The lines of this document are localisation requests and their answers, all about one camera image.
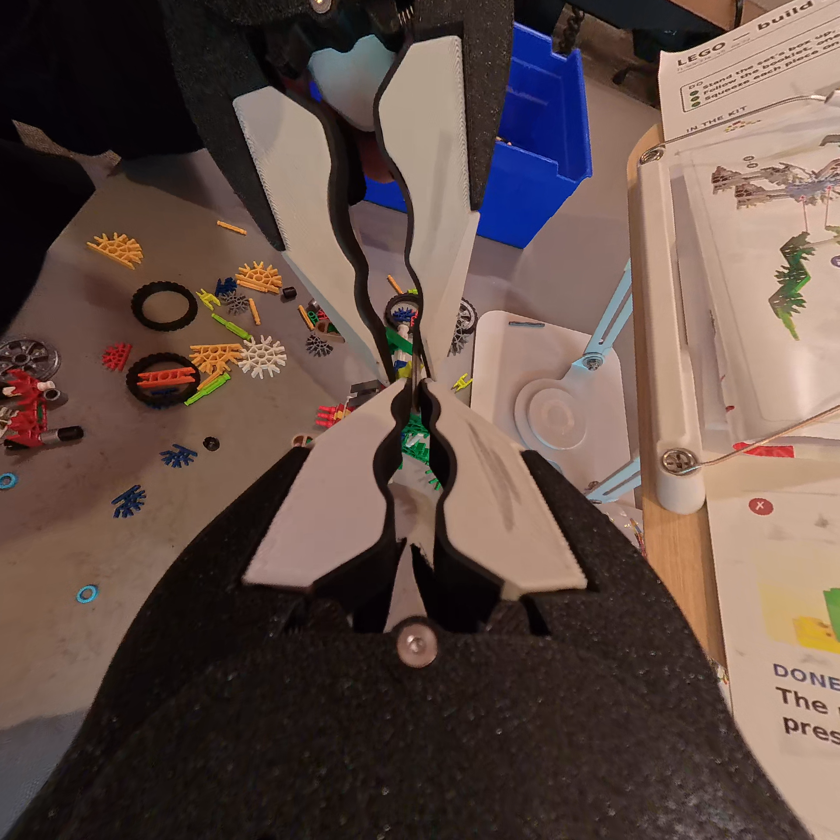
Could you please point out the empty blue plastic bin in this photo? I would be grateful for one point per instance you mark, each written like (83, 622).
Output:
(544, 131)

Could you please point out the pale slotted stand strut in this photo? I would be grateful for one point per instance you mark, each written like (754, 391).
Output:
(610, 315)
(617, 482)

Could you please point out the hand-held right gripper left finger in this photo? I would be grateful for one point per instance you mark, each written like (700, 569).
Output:
(315, 518)

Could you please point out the large yellow fan connector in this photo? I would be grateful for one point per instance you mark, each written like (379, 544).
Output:
(215, 358)

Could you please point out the small red snowflake connector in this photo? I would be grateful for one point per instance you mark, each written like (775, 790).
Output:
(117, 356)

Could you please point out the red connector rack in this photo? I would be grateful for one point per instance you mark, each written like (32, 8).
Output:
(26, 407)

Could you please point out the thin dark grey rod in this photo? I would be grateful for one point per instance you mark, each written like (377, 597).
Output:
(416, 380)

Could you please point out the grey wheel with black tyre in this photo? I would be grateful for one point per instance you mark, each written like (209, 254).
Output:
(467, 321)

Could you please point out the person's dark clothing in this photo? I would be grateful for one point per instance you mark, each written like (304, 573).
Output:
(39, 197)

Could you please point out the model instruction sheet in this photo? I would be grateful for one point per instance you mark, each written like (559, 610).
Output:
(774, 262)

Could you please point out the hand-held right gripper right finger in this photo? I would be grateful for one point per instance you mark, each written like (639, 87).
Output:
(505, 518)

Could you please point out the dark grey snowflake connector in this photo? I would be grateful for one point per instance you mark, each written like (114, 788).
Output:
(235, 303)
(318, 344)

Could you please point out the yellow half-circle connector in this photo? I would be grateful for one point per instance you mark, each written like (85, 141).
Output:
(259, 277)

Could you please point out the black rubber tyre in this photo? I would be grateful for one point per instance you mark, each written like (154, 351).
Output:
(388, 308)
(130, 384)
(139, 295)

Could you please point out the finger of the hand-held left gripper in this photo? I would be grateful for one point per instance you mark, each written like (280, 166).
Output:
(295, 164)
(433, 131)

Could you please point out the blue snowflake connector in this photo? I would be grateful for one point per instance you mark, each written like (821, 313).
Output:
(403, 313)

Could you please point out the printed white board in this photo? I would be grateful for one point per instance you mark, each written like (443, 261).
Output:
(774, 623)

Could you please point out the multicoloured construction toy model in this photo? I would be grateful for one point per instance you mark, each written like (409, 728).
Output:
(413, 439)

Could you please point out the white snowflake connector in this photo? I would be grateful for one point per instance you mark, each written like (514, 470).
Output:
(262, 356)

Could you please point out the short yellow rod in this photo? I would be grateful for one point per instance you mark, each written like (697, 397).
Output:
(394, 284)
(254, 310)
(306, 317)
(231, 228)

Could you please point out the orange connector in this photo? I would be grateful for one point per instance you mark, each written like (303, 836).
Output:
(165, 377)

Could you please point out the white holder frame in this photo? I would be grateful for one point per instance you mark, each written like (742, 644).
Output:
(669, 328)

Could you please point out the person's left hand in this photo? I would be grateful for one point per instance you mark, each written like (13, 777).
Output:
(375, 161)

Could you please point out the grey spoked wheel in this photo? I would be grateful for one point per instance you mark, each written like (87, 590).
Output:
(26, 358)

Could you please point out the lime clip connector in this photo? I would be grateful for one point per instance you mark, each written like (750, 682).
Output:
(208, 300)
(463, 382)

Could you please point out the lime green rod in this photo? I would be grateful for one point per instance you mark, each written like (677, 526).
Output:
(229, 326)
(207, 390)

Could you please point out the small blue fan connector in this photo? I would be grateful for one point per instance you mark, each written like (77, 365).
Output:
(226, 287)
(178, 456)
(128, 502)

